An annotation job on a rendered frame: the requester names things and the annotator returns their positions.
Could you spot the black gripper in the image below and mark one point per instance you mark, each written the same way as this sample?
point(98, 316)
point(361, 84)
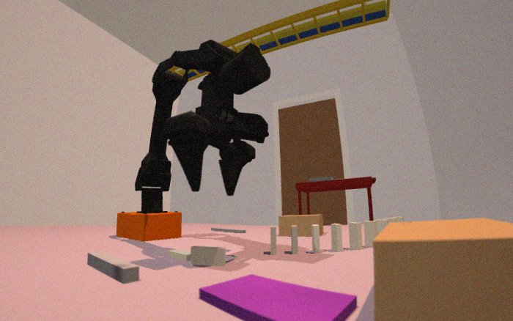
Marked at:
point(190, 134)

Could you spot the magenta flat block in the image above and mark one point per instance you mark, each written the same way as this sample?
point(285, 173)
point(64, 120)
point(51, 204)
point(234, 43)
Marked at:
point(256, 298)

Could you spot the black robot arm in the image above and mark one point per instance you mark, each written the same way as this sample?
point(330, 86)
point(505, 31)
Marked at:
point(230, 72)

